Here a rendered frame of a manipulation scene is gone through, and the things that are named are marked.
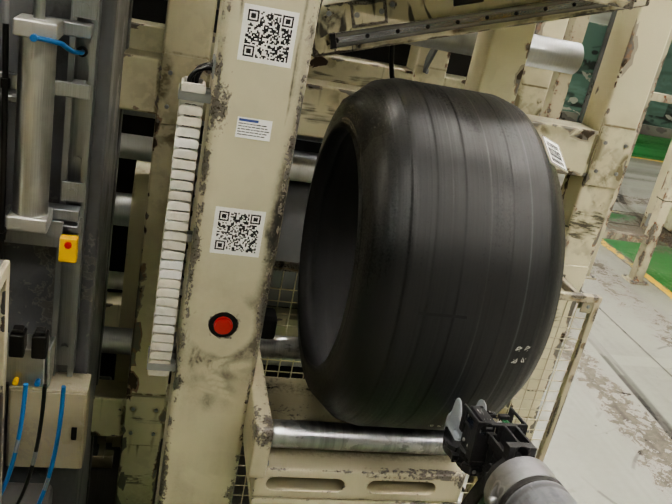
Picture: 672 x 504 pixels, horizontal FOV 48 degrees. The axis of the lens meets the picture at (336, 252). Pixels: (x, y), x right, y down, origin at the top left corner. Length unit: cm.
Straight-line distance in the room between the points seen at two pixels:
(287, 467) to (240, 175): 47
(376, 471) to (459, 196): 50
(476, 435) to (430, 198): 32
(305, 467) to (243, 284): 32
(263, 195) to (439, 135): 27
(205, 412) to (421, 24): 83
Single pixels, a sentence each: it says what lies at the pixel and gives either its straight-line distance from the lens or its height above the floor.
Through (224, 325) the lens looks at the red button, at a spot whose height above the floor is 106.
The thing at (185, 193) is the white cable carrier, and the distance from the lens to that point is 113.
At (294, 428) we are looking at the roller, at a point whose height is 92.
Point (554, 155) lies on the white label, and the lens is 117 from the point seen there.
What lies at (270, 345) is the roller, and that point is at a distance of 147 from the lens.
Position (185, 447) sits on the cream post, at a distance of 134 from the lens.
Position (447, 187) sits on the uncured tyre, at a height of 137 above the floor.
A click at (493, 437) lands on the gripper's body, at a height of 110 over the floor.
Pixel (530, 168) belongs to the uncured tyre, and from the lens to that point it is 111.
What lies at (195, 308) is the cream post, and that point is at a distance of 119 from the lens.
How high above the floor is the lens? 163
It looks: 21 degrees down
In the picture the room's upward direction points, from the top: 12 degrees clockwise
